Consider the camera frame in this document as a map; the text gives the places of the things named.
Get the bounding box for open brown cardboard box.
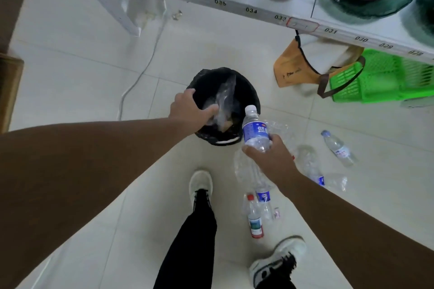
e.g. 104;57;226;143
0;52;25;134

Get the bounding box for brown tote bag dark straps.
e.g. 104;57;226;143
273;29;367;99

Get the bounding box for person's leg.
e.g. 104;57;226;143
256;255;297;289
153;189;217;289

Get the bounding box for person's left hand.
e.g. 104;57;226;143
168;88;220;137

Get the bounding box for person's left forearm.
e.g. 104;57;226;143
0;117;192;289

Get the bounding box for black trash bin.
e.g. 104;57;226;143
185;67;262;146

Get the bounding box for red cap plastic bottle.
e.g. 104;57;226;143
245;194;265;240

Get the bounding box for person's right forearm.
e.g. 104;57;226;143
279;170;434;289

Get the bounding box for person's right hand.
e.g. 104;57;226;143
241;133;299;186

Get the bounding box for crushed clear plastic bottle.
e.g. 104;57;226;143
233;119;296;195
324;172;349;193

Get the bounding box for blue label plastic bottle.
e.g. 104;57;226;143
252;177;275;222
241;105;274;154
297;144;327;187

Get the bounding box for person's left white shoe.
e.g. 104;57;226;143
188;169;214;211

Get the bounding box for white label plastic bottle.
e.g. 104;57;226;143
320;129;357;168

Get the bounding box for person's right leg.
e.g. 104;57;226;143
256;255;297;289

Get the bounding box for person's left leg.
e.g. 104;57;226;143
153;189;217;289

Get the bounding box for person's white shoe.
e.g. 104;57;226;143
188;169;214;211
248;235;307;289

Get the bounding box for person's right white shoe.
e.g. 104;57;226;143
248;235;307;289

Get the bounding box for green plastic basket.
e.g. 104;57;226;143
329;48;434;104

